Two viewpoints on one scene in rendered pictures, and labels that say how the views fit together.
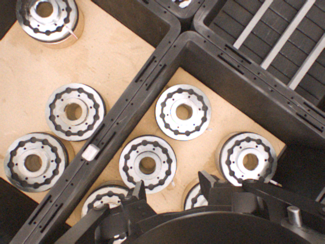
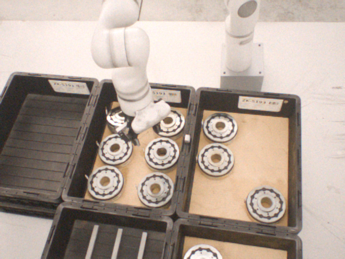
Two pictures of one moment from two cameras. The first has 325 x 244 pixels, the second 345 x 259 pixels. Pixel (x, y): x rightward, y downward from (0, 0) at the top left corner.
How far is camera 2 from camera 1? 0.77 m
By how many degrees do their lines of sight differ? 33
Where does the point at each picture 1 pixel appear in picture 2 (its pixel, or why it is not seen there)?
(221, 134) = (126, 193)
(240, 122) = not seen: hidden behind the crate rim
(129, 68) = (203, 203)
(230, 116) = not seen: hidden behind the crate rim
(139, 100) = (178, 169)
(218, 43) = (153, 216)
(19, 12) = (279, 194)
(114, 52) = (218, 208)
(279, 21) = not seen: outside the picture
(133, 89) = (184, 173)
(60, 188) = (192, 120)
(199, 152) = (135, 176)
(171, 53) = (175, 199)
